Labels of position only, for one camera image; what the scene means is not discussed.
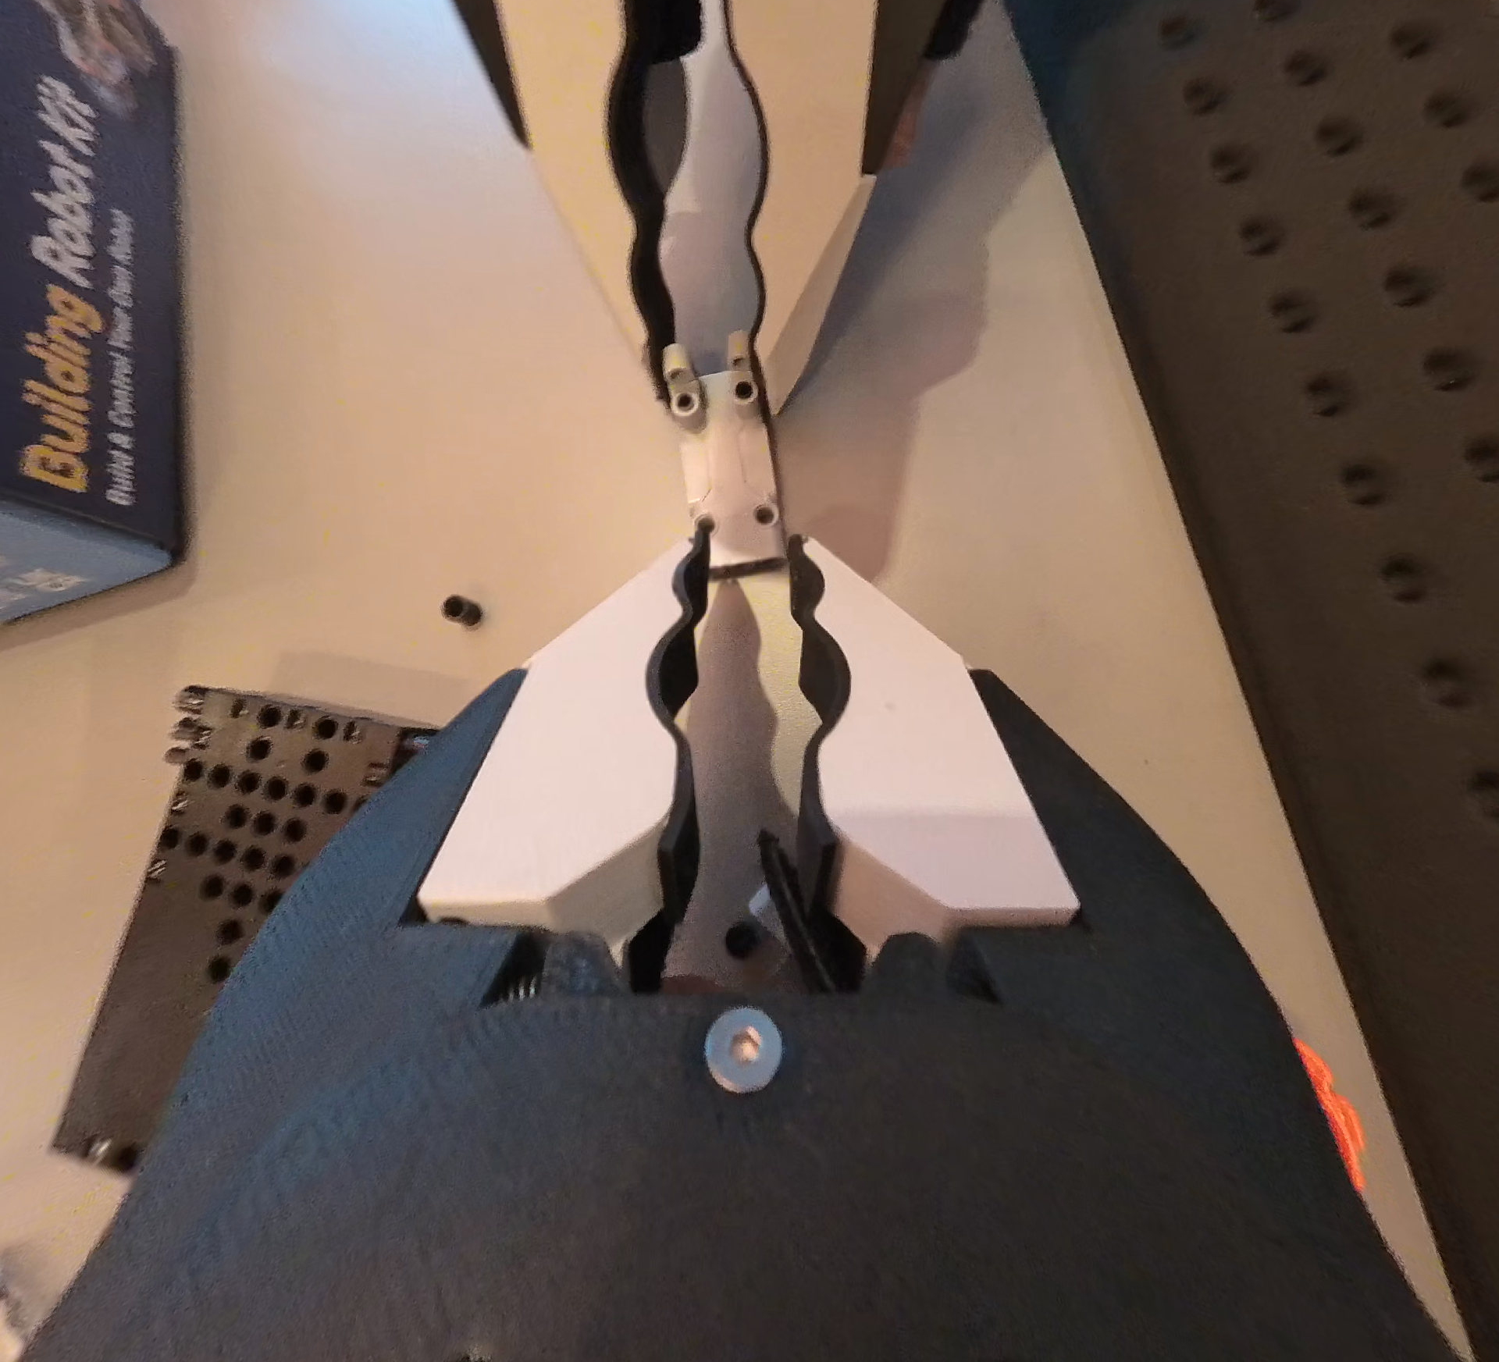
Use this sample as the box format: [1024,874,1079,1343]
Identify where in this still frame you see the blue robot kit box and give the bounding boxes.
[0,0,190,626]

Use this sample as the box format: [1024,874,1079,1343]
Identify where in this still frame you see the scattered orange gear wheels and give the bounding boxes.
[1291,1038,1368,1197]

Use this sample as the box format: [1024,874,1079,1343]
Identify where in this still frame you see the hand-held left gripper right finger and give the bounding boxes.
[789,537,1083,933]

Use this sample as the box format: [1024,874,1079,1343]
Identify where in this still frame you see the black perforated plastic block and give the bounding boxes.
[53,687,441,1173]

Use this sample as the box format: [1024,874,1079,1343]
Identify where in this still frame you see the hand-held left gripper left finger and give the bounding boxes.
[416,540,707,933]

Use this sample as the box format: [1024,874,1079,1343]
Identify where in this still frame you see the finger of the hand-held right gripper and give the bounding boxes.
[466,0,707,385]
[662,0,890,416]

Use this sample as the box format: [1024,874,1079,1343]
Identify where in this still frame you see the grey holed rectangular plate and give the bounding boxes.
[662,330,789,573]

